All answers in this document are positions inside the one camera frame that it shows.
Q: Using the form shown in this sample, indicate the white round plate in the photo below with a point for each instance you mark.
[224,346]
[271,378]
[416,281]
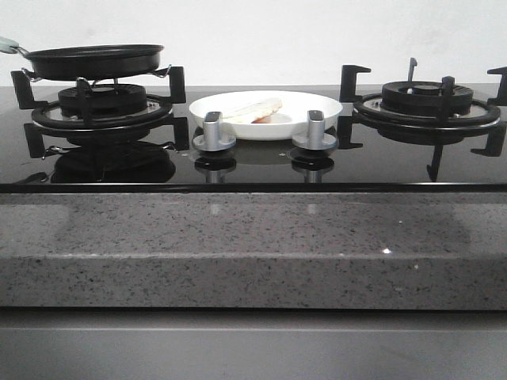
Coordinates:
[288,120]

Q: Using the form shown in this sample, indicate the fried egg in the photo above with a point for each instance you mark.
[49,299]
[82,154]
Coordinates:
[253,111]

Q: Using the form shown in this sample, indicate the small black frying pan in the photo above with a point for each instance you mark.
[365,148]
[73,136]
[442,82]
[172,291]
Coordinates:
[90,62]

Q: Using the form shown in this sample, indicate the black glass gas cooktop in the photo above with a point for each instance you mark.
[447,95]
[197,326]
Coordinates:
[368,158]

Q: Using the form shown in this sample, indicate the silver left stove knob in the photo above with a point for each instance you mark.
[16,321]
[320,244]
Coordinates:
[213,138]

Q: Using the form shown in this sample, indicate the silver stove knob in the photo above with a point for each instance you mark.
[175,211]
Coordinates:
[213,138]
[316,137]

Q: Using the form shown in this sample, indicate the silver right stove knob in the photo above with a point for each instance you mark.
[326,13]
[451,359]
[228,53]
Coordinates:
[316,137]

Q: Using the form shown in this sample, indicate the black right pan support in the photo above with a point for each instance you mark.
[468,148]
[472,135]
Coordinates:
[484,117]

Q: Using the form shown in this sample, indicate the black left gas burner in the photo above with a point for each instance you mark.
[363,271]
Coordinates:
[105,101]

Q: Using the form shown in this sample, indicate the black gas burner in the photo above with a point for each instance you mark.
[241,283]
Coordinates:
[421,98]
[105,101]

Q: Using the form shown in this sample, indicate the black right gas burner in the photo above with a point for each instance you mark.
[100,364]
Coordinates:
[421,98]

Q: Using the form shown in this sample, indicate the wire small-pan trivet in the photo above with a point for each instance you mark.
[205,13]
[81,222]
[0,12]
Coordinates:
[34,77]

